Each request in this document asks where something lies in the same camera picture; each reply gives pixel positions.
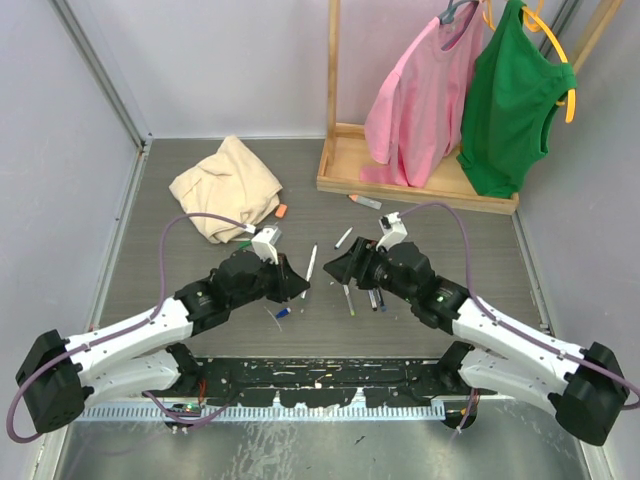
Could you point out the white marker dark green end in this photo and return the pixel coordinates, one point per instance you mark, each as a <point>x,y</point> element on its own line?
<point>310,269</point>

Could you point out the grey clothes hanger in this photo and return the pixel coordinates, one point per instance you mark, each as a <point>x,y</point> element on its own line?
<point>457,10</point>

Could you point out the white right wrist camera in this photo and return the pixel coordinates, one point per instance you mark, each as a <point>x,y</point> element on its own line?
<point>393,231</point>

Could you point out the white marker lime end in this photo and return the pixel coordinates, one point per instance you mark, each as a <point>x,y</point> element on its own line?
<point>349,300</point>

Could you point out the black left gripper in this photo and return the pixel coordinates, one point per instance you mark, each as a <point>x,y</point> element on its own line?
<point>288,282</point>

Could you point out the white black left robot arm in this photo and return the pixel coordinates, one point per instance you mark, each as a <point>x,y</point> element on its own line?
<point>52,374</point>

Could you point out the beige cloth bag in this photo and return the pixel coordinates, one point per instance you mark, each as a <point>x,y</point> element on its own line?
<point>232,183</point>

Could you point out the grey highlighter orange tip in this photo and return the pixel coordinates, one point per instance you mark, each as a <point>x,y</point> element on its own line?
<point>365,201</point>

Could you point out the yellow clothes hanger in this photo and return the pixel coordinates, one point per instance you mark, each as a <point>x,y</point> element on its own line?
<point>513,78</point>

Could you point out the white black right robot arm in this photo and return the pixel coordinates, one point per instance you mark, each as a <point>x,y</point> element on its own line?
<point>582,388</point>

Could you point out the aluminium frame rail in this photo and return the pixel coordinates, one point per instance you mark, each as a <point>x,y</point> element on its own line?
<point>86,36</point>

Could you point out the white marker blue end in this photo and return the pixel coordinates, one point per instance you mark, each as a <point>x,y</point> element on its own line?
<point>343,238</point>

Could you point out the white marker black end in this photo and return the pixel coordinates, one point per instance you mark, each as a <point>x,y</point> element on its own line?
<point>373,300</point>

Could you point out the green tank top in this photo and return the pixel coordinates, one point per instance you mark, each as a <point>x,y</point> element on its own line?
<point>497,162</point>

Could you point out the orange highlighter cap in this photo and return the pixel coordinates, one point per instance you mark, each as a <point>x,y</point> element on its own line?
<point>281,211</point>

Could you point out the small blue pen cap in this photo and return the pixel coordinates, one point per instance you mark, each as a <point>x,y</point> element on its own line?
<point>283,313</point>

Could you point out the wooden clothes rack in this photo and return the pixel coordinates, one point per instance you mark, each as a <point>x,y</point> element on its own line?
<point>345,150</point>

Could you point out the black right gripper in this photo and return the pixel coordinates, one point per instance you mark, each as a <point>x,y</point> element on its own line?
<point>357,264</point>

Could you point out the pink t-shirt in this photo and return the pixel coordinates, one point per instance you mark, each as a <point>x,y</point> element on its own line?
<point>415,120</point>

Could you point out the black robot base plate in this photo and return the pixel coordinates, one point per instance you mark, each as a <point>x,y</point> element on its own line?
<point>318,383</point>

